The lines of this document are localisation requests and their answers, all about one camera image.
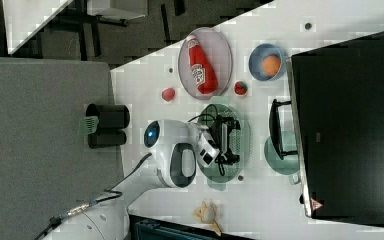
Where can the red plush ketchup bottle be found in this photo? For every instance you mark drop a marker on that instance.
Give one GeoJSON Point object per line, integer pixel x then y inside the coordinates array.
{"type": "Point", "coordinates": [201, 69]}

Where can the mint green mug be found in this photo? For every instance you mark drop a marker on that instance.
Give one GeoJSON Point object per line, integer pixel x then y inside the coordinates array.
{"type": "Point", "coordinates": [289, 164]}

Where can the black toaster oven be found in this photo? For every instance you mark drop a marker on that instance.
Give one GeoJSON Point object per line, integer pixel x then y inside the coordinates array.
{"type": "Point", "coordinates": [337, 102]}

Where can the white side table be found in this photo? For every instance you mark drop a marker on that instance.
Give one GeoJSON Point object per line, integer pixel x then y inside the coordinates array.
{"type": "Point", "coordinates": [24, 18]}

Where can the green brush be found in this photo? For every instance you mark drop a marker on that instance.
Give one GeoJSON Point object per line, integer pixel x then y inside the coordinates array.
{"type": "Point", "coordinates": [88, 125]}

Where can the dark blue crate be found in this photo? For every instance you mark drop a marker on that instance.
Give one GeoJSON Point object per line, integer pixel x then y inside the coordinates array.
{"type": "Point", "coordinates": [142, 228]}

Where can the yellow plush toy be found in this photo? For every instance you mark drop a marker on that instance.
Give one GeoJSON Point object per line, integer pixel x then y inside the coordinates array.
{"type": "Point", "coordinates": [206, 214]}

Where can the black cylindrical holder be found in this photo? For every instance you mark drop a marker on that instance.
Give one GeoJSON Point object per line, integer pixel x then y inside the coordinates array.
{"type": "Point", "coordinates": [113, 120]}

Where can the grey partition panel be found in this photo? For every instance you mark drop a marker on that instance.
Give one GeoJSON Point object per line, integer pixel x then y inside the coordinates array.
{"type": "Point", "coordinates": [46, 166]}

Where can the grey round plate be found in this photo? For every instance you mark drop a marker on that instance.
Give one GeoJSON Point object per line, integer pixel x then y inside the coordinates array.
{"type": "Point", "coordinates": [218, 53]}

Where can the blue bowl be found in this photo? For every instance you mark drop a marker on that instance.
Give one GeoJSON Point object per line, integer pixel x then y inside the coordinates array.
{"type": "Point", "coordinates": [261, 53]}

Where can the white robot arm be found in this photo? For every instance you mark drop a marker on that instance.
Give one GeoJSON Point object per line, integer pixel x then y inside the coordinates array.
{"type": "Point", "coordinates": [176, 152]}

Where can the red toy strawberry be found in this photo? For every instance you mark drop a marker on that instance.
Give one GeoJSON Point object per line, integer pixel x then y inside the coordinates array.
{"type": "Point", "coordinates": [240, 88]}

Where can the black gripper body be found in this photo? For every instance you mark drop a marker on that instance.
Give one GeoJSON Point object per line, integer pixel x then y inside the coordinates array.
{"type": "Point", "coordinates": [220, 131]}

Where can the green plastic strainer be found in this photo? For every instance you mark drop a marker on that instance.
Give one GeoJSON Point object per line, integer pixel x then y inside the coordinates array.
{"type": "Point", "coordinates": [218, 175]}

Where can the orange toy fruit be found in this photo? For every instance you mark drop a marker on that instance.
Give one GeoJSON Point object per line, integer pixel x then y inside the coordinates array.
{"type": "Point", "coordinates": [271, 65]}

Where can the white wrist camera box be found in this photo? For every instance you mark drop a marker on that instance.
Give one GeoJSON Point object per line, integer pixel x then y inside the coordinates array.
{"type": "Point", "coordinates": [207, 150]}

